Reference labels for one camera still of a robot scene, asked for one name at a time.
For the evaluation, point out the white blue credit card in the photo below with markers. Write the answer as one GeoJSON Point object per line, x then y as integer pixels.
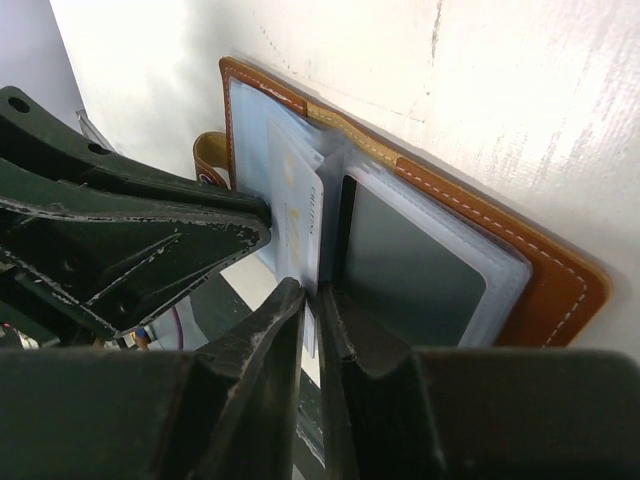
{"type": "Point", "coordinates": [296, 201]}

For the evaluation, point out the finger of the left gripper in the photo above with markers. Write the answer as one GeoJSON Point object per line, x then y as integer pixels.
{"type": "Point", "coordinates": [111, 252]}
{"type": "Point", "coordinates": [36, 141]}

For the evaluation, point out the dark card in sleeve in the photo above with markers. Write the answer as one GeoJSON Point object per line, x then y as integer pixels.
{"type": "Point", "coordinates": [402, 277]}

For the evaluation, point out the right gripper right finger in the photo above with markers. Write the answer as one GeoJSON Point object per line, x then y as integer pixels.
{"type": "Point", "coordinates": [391, 411]}

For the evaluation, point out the brown leather card holder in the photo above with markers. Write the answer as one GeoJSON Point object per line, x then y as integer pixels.
{"type": "Point", "coordinates": [567, 289]}

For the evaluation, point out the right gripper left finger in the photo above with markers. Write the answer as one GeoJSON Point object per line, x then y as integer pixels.
{"type": "Point", "coordinates": [225, 411]}

